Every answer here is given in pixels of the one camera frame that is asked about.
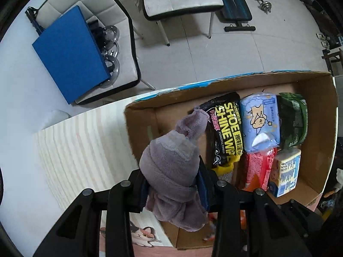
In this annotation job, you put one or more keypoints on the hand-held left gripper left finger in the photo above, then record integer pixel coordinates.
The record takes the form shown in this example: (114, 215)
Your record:
(136, 192)

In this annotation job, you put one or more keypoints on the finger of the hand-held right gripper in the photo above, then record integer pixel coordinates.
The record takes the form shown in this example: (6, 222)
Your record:
(302, 216)

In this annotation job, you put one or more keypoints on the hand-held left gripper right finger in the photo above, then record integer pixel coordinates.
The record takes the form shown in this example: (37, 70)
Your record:
(205, 192)

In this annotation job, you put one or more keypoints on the yellow silver packet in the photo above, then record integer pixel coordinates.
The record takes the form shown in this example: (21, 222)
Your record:
(225, 167)

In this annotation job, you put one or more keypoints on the purple-grey cloth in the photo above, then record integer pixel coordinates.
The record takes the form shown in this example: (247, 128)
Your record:
(171, 166)

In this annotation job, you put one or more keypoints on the small milk carton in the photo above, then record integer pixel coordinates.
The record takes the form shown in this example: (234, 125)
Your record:
(286, 171)

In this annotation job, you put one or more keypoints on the red packet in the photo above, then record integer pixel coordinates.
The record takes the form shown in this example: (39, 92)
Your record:
(257, 168)

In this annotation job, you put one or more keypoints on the black yellow wipes packet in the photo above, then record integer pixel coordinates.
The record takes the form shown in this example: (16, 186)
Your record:
(225, 128)

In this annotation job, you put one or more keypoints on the light blue tissue packet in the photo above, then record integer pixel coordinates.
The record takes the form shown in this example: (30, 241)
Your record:
(260, 117)

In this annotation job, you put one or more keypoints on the dark green packet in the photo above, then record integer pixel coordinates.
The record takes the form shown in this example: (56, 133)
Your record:
(293, 117)

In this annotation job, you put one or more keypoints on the cardboard box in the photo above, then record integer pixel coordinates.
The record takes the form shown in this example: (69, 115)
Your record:
(316, 117)

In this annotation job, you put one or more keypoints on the blue board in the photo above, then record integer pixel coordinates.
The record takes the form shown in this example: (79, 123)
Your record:
(69, 56)

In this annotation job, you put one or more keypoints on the brown wooden chair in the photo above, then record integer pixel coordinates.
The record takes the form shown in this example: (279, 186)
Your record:
(333, 59)

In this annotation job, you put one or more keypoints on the chrome weight plates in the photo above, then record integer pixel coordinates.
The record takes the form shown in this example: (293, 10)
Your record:
(111, 32)

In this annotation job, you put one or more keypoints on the dark blue weight bench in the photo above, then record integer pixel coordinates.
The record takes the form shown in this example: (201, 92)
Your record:
(235, 5)

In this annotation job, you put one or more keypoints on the white cushioned chair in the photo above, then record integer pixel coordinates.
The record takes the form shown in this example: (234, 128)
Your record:
(185, 0)

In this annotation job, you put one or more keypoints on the chrome dumbbell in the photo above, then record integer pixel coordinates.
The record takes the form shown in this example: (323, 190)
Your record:
(265, 5)

